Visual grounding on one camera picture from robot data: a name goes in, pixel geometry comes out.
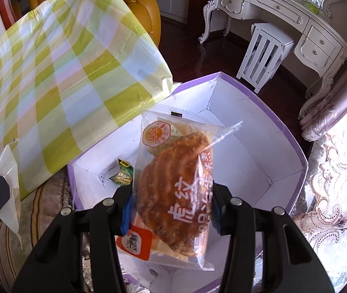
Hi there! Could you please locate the white snack pouch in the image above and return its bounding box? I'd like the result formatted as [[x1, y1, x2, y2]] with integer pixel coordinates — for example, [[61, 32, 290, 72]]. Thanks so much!
[[0, 140, 23, 247]]

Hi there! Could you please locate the green pea snack packet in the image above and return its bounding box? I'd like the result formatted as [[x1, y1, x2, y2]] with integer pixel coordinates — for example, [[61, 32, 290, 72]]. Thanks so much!
[[109, 159, 134, 187]]

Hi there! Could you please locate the tiger-skin cake bread package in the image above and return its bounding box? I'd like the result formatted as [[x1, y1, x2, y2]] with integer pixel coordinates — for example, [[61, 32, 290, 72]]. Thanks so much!
[[117, 106, 242, 271]]

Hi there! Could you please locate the striped plush cushion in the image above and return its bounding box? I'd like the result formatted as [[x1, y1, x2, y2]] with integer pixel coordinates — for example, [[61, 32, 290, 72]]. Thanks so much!
[[0, 167, 72, 292]]

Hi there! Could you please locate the pink embroidered curtain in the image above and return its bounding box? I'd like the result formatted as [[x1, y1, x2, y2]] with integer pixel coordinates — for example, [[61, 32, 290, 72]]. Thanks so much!
[[292, 69, 347, 291]]

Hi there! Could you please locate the green checkered tablecloth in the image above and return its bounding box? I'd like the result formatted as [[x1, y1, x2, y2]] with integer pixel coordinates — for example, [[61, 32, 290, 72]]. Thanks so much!
[[0, 0, 174, 198]]

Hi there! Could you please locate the white slatted stool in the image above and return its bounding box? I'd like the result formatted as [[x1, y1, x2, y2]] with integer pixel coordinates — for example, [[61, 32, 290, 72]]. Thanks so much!
[[236, 22, 294, 93]]

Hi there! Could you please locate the white ornate dressing table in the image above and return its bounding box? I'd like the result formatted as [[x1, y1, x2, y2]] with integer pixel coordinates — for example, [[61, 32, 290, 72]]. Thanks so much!
[[199, 0, 347, 105]]

